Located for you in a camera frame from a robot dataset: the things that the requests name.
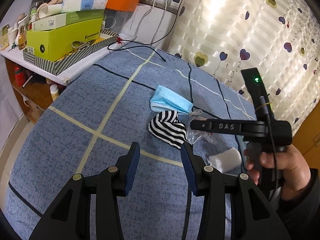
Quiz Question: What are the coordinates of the wooden wardrobe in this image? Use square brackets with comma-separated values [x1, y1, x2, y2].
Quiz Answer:
[293, 103, 320, 170]

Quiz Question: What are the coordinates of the blue face mask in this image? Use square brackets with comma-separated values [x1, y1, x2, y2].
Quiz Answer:
[150, 85, 193, 114]

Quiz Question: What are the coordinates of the person right hand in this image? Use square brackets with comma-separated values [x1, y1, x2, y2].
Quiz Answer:
[259, 145, 319, 204]

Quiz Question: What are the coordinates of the orange plastic bin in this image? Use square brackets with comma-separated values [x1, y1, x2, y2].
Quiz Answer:
[105, 0, 139, 12]

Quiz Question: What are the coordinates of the striped shallow tray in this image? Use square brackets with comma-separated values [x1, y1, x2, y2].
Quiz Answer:
[23, 30, 120, 76]

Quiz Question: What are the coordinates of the black white striped sock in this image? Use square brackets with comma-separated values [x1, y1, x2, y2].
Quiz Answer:
[148, 111, 187, 150]

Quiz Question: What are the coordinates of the black cable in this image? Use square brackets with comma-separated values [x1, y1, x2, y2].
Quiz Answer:
[107, 0, 187, 62]

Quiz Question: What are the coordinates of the blue white tissue pack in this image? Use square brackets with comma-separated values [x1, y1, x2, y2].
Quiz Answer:
[61, 0, 108, 12]

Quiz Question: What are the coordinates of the heart pattern curtain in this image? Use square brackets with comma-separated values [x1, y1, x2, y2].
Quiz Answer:
[168, 0, 319, 132]

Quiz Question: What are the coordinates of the yellow green cardboard box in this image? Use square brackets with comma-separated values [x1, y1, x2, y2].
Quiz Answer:
[27, 18, 103, 62]

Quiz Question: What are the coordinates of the small orange item bag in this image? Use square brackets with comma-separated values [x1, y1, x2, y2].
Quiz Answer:
[186, 109, 215, 145]

